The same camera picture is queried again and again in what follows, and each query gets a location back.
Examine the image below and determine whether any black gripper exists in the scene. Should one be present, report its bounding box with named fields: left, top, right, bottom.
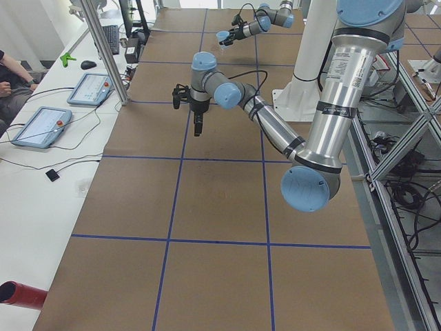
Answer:
left=189, top=98, right=210, bottom=137
left=218, top=29, right=245, bottom=47

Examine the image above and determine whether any light blue plastic cup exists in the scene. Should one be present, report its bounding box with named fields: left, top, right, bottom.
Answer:
left=216, top=30, right=229, bottom=45

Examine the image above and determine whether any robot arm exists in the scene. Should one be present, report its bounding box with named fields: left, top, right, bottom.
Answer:
left=216, top=1, right=299, bottom=48
left=187, top=1, right=407, bottom=212

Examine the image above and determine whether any black box on desk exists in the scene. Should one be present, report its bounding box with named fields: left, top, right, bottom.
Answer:
left=125, top=38, right=141, bottom=64

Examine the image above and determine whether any black monitor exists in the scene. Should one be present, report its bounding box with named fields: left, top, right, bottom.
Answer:
left=119, top=0, right=150, bottom=42

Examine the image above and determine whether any upper teach pendant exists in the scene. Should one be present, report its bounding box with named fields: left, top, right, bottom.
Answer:
left=67, top=73, right=113, bottom=106

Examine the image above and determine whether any teach pendant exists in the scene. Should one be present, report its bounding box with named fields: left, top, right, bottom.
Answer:
left=67, top=73, right=113, bottom=106
left=11, top=106, right=72, bottom=149

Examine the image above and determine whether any black keyboard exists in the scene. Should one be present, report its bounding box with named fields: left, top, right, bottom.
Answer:
left=102, top=25, right=119, bottom=55

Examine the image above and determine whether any black computer mouse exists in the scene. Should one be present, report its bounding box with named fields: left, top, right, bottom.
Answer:
left=80, top=60, right=97, bottom=70

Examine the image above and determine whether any green plastic tool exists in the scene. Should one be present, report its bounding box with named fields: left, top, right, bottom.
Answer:
left=60, top=52, right=76, bottom=68

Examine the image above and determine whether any lower teach pendant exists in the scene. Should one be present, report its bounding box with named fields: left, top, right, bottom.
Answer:
left=11, top=106, right=72, bottom=149

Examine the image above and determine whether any small black square device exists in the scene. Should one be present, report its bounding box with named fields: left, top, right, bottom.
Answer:
left=45, top=169, right=60, bottom=182

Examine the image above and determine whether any seated person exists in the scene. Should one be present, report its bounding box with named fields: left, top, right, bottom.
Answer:
left=1, top=50, right=39, bottom=129

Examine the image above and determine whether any red fire extinguisher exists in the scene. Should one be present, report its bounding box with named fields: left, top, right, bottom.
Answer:
left=1, top=281, right=48, bottom=310

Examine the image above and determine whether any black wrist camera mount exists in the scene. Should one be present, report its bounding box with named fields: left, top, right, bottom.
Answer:
left=232, top=13, right=247, bottom=28

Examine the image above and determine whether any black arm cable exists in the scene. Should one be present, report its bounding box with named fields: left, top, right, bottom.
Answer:
left=225, top=70, right=269, bottom=104
left=237, top=2, right=259, bottom=20

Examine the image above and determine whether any white pedestal base plate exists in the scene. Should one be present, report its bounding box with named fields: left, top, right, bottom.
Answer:
left=272, top=77, right=320, bottom=122

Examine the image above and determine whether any white pedestal column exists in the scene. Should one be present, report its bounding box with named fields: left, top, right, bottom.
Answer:
left=292, top=0, right=337, bottom=85

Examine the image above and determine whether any aluminium frame post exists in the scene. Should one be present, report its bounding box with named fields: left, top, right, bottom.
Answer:
left=79, top=0, right=129, bottom=106

